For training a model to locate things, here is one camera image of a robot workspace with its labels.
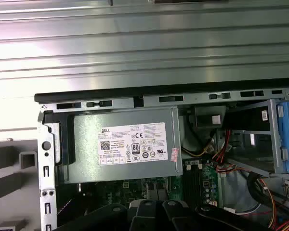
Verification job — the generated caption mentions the green motherboard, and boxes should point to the green motherboard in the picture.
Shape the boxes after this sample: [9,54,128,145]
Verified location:
[78,157,223,210]

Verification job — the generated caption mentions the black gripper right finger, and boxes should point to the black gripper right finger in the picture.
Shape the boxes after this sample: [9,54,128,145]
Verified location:
[161,199,270,231]

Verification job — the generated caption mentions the black PC case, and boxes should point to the black PC case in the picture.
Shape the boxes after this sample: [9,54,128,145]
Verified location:
[34,88,289,231]

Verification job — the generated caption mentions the yellow black wires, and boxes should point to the yellow black wires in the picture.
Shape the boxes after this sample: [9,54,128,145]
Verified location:
[183,141,216,161]

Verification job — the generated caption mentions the metal drive cage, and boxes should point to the metal drive cage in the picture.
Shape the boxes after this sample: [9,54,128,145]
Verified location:
[227,98,289,180]

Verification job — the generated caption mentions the grey parts rack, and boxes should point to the grey parts rack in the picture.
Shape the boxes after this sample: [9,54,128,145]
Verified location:
[0,138,43,231]

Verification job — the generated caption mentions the orange red wire bundle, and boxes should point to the orange red wire bundle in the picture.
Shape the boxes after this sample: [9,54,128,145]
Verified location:
[210,128,289,231]

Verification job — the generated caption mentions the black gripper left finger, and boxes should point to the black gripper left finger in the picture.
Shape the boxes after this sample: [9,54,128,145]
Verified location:
[53,199,159,231]

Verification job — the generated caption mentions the black RAM slot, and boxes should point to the black RAM slot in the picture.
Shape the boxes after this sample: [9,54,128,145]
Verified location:
[184,160,195,207]
[194,160,204,207]

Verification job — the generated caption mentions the grey power supply unit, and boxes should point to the grey power supply unit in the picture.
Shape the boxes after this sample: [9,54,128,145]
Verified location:
[64,107,184,185]

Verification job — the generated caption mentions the thick black cable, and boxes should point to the thick black cable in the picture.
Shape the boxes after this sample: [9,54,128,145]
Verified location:
[246,172,289,205]

